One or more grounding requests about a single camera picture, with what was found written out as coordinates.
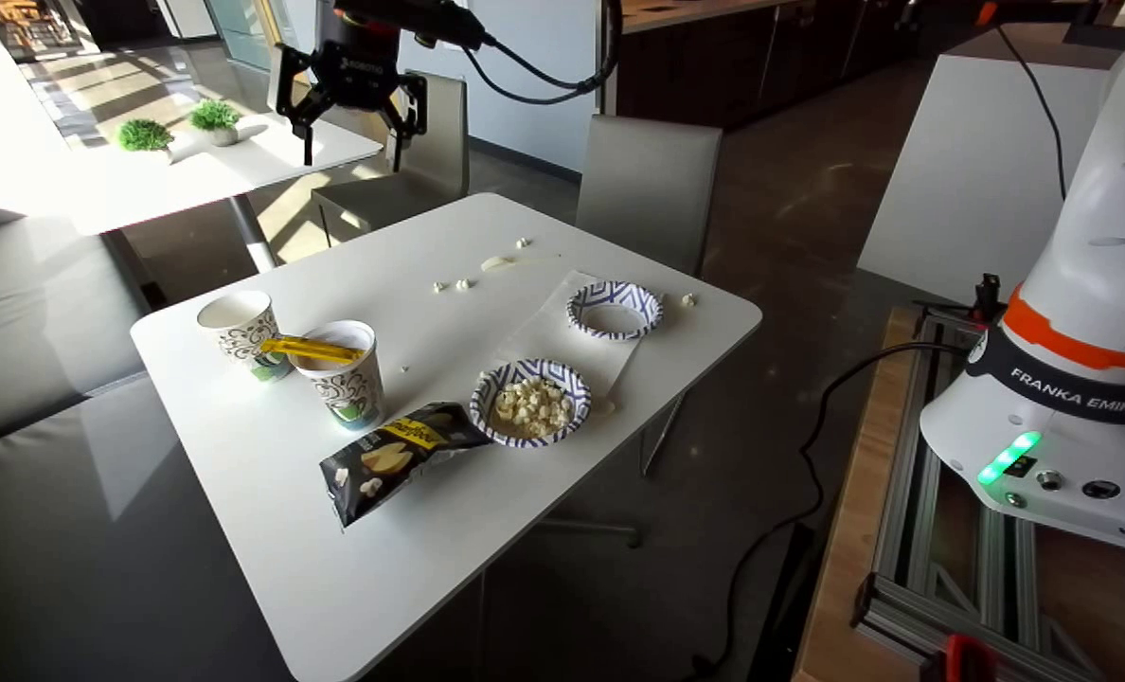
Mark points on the green plant in white pot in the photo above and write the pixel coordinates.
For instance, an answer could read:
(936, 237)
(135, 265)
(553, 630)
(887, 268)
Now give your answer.
(215, 117)

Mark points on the patterned bowl with popcorn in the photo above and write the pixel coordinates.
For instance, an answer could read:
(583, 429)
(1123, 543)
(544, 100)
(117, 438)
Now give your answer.
(487, 421)

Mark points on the patterned paper coffee cup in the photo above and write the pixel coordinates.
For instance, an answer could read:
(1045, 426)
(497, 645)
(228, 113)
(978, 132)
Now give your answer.
(243, 329)

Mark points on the popcorn piece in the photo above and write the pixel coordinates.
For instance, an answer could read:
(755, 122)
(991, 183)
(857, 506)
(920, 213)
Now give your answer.
(497, 265)
(685, 301)
(460, 286)
(440, 289)
(522, 246)

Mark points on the red clamp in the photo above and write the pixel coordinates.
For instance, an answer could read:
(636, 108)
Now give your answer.
(963, 662)

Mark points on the yellow packet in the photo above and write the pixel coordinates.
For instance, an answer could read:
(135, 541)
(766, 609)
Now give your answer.
(299, 352)

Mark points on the popcorn heap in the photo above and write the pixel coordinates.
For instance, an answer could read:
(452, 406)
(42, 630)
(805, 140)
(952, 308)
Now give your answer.
(531, 405)

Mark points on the black snack bag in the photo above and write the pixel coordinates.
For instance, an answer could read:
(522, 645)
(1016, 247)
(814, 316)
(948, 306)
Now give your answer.
(394, 458)

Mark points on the wooden platform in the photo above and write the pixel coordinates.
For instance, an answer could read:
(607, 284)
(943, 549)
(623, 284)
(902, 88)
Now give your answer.
(857, 506)

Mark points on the empty patterned paper bowl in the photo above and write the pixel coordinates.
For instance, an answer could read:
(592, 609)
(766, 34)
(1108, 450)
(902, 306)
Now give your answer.
(613, 308)

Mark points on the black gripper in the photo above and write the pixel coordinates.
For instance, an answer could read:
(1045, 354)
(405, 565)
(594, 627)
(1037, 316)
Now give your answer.
(354, 70)

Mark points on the patterned paper cup with packet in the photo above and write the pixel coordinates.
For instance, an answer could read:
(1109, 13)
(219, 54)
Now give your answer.
(354, 386)

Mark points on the aluminium mounting frame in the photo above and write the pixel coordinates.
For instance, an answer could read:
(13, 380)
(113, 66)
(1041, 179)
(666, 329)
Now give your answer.
(952, 554)

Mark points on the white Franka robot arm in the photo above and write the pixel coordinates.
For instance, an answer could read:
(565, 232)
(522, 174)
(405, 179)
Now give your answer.
(1093, 253)

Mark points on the white table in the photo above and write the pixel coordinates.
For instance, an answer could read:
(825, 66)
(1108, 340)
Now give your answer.
(205, 174)

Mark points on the grey bench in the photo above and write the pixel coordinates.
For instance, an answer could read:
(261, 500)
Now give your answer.
(53, 506)

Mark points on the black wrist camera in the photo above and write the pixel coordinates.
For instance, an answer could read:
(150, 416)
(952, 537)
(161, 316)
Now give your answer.
(415, 20)

